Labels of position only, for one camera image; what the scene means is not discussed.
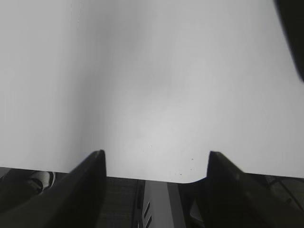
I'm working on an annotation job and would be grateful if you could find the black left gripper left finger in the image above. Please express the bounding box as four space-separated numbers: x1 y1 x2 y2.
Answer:
0 150 106 228

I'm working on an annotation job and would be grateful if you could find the black tote bag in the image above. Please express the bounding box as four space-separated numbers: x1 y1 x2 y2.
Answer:
274 0 304 81

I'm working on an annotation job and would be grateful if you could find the white shoe under table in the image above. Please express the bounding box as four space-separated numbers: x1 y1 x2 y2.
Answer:
26 171 56 195

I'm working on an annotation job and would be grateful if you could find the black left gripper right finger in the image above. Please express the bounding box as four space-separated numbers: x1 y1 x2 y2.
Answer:
187 151 304 228

